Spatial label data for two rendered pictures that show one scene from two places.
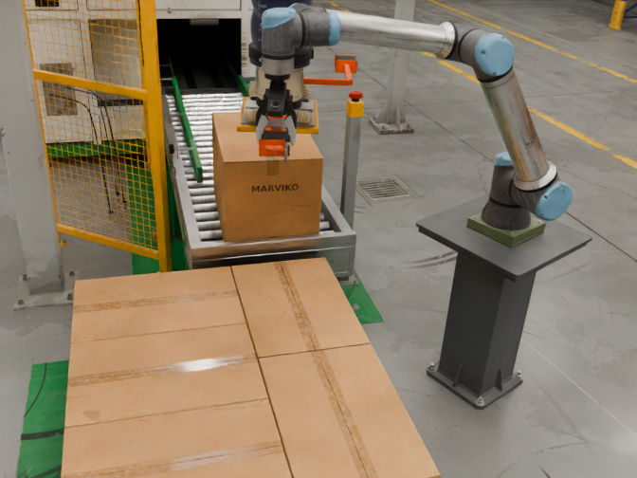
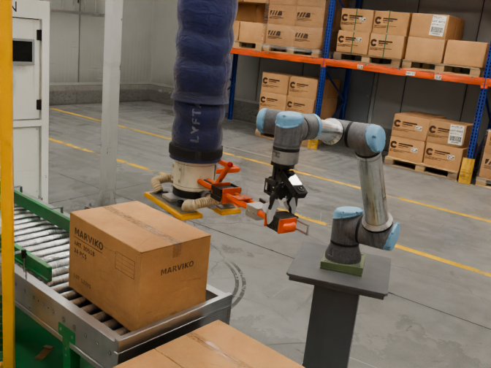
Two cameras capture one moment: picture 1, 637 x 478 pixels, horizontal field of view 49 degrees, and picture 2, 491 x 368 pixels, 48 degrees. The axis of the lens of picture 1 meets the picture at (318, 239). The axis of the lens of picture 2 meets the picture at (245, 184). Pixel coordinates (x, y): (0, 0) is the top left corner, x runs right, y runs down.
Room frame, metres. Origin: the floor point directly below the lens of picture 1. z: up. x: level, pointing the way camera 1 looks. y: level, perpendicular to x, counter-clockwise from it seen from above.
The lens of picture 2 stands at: (0.47, 1.26, 1.88)
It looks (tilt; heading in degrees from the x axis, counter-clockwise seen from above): 15 degrees down; 326
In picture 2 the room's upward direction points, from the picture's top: 6 degrees clockwise
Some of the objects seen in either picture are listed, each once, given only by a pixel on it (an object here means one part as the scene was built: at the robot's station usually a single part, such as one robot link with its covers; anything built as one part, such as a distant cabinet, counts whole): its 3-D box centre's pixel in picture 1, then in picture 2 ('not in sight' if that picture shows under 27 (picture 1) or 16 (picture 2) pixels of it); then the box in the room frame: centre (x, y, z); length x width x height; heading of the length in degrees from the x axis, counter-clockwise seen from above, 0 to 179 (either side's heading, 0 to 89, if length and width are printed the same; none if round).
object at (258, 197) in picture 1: (263, 175); (136, 261); (2.84, 0.26, 0.75); 0.60 x 0.40 x 0.40; 14
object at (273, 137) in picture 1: (272, 143); (280, 221); (1.89, 0.15, 1.27); 0.08 x 0.07 x 0.05; 3
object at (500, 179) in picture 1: (514, 175); (348, 224); (2.44, -0.73, 0.98); 0.17 x 0.15 x 0.18; 23
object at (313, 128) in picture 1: (304, 111); (210, 197); (2.49, 0.08, 1.17); 0.34 x 0.10 x 0.05; 3
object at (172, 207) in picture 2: (253, 109); (172, 201); (2.48, 0.27, 1.17); 0.34 x 0.10 x 0.05; 3
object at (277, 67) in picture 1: (276, 64); (284, 156); (1.92, 0.14, 1.50); 0.10 x 0.09 x 0.05; 92
